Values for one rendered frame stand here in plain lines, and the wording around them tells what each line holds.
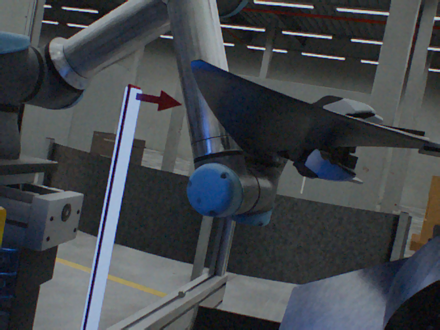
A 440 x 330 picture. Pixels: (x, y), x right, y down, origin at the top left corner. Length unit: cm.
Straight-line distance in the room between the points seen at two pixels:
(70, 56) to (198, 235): 147
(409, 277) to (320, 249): 211
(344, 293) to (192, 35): 43
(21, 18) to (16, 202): 177
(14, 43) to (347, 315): 75
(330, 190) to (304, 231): 421
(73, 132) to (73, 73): 923
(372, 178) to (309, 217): 246
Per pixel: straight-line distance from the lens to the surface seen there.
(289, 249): 240
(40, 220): 91
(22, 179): 103
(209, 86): 51
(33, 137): 1071
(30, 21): 268
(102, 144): 745
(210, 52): 75
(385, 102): 485
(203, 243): 233
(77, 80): 107
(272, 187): 84
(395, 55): 492
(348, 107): 61
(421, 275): 33
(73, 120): 1022
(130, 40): 100
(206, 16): 77
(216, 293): 109
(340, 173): 59
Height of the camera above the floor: 115
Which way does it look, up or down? 3 degrees down
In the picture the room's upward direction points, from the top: 11 degrees clockwise
